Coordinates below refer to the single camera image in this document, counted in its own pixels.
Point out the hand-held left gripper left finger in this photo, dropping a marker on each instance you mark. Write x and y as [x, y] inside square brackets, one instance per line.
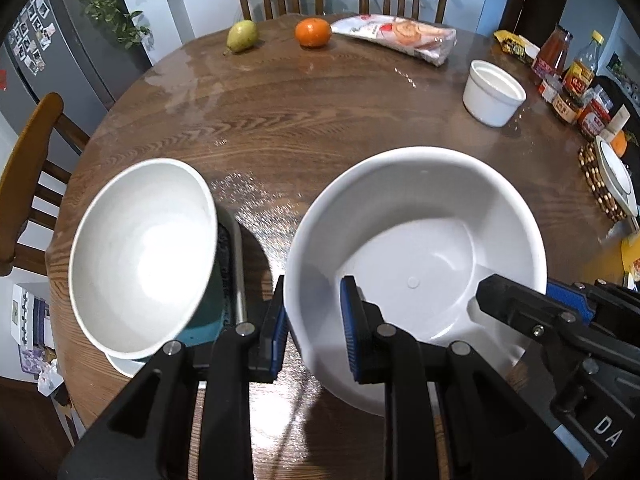
[277, 342]

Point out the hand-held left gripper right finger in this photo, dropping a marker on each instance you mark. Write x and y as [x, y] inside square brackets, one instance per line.
[350, 332]

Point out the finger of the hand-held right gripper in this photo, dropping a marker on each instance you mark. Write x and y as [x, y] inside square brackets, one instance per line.
[520, 310]
[570, 300]

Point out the teal plate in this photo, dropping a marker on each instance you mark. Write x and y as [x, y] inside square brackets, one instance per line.
[205, 332]

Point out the large deep white bowl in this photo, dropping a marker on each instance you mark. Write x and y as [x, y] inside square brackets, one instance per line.
[425, 240]

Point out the white plate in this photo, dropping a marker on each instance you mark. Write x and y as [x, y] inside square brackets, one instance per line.
[125, 366]

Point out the round white bowl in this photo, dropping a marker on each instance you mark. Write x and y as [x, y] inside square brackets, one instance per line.
[140, 260]

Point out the yellow box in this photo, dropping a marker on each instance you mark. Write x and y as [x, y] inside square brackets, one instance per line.
[631, 260]

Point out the wooden bead trivet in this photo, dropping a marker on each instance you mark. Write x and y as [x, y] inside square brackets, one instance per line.
[592, 180]

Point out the white lidded dish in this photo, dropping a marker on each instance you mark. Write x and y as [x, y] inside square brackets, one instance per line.
[615, 175]

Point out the small tangerine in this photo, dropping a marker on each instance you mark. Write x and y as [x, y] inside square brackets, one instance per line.
[622, 144]

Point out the cream tube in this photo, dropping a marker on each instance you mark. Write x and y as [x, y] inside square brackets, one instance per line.
[615, 122]

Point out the cluster of condiment jars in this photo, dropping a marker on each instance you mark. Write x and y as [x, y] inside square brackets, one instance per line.
[575, 110]

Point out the black bag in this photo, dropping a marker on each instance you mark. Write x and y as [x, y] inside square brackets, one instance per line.
[625, 95]

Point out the small white ramekin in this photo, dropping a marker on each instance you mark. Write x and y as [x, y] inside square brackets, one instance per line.
[492, 95]

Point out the yellow cap oil bottle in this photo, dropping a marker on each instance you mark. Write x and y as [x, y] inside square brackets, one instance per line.
[582, 72]

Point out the red sauce bottle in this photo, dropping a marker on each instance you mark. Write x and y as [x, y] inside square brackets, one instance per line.
[550, 57]

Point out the yellow snack packet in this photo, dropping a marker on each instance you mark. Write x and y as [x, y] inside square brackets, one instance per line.
[515, 45]

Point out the clear plastic snack bag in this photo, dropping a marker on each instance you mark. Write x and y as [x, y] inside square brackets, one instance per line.
[395, 35]

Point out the orange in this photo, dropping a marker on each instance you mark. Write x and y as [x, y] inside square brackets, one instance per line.
[313, 33]

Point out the green pear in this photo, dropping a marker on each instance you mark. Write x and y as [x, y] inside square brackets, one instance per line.
[242, 36]

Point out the grey fridge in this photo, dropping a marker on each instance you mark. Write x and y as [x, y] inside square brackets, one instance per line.
[70, 50]

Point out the trailing green plant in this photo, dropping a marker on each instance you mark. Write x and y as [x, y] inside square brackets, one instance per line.
[110, 5]

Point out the group of fridge photo magnets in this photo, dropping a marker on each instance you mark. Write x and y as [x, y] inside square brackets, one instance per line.
[30, 35]

